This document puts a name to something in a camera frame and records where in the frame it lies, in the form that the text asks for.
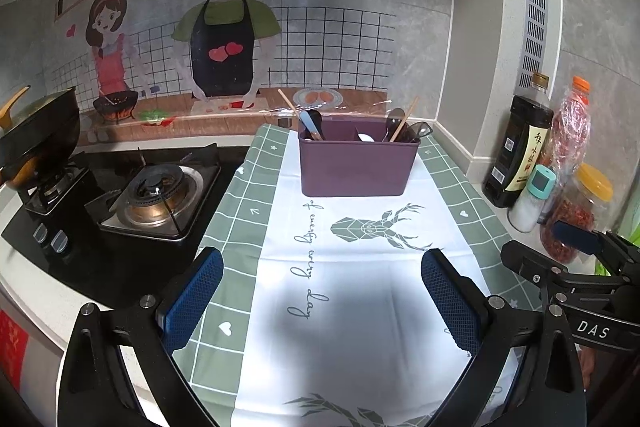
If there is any black wok with orange handle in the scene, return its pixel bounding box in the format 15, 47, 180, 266
0, 89, 82, 188

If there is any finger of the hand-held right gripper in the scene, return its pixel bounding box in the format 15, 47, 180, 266
501, 239, 563, 303
552, 221, 640, 275

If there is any dark soy sauce bottle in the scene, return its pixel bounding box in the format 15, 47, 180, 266
482, 72, 555, 208

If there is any pot lid with yellow handle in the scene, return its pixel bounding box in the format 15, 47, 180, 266
0, 86, 32, 132

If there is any green checkered tablecloth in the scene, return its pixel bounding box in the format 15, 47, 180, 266
172, 124, 546, 427

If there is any black glass gas stove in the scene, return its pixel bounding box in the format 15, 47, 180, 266
1, 144, 251, 308

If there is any plastic bottle with orange cap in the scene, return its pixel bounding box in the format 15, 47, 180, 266
537, 76, 592, 225

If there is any person's right hand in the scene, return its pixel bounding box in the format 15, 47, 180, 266
579, 347, 600, 392

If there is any blue-grey spoon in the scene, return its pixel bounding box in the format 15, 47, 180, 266
298, 111, 316, 142

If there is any salt shaker with teal lid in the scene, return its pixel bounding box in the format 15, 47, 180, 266
507, 164, 557, 234

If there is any chili jar with yellow lid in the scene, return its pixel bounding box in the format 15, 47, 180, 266
539, 163, 614, 264

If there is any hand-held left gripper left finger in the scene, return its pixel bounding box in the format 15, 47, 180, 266
56, 247, 224, 427

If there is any cartoon couple wall poster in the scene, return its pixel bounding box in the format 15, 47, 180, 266
42, 0, 451, 142

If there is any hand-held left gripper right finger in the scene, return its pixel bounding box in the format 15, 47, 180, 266
421, 248, 588, 427

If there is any metal spoon with black handle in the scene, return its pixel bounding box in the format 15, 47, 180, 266
384, 108, 407, 142

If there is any purple utensil box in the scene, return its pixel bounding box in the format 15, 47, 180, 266
298, 117, 421, 198

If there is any steel stove burner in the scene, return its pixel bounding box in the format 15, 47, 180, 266
22, 162, 98, 217
85, 147, 222, 241

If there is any wooden chopstick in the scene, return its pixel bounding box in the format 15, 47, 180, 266
278, 89, 302, 120
389, 96, 420, 142

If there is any white vent grille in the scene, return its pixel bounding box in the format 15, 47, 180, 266
517, 0, 550, 88

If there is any red paper label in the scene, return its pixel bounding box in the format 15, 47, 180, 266
0, 309, 28, 390

